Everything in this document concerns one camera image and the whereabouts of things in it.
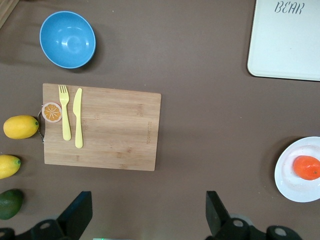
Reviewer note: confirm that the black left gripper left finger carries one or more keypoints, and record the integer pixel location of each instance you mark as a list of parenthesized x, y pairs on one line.
[(77, 215)]

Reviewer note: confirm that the yellow lemon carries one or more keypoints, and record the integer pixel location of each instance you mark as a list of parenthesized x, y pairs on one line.
[(21, 127), (8, 167)]

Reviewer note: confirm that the toy orange slice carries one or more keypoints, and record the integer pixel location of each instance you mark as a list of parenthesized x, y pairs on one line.
[(52, 112)]

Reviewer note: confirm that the orange fruit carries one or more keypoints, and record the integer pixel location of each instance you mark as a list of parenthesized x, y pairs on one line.
[(306, 167)]

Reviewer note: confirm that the blue bowl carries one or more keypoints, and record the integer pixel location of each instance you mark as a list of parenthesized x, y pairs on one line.
[(67, 40)]

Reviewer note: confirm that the yellow plastic knife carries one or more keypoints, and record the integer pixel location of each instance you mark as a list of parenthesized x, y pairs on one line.
[(78, 120)]

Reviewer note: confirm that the wooden cutting board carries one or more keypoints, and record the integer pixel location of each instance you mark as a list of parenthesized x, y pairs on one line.
[(117, 130)]

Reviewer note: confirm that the green avocado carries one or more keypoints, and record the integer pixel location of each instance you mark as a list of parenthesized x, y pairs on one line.
[(10, 203)]

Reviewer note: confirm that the white round plate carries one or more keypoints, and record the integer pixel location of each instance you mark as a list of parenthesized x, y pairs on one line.
[(287, 185)]

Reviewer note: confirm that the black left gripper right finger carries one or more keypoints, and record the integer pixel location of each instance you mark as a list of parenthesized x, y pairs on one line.
[(215, 212)]

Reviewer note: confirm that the cream bear print tray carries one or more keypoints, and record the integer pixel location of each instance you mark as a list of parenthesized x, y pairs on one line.
[(285, 45)]

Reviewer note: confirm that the yellow plastic fork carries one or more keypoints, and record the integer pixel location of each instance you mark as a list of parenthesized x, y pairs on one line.
[(65, 120)]

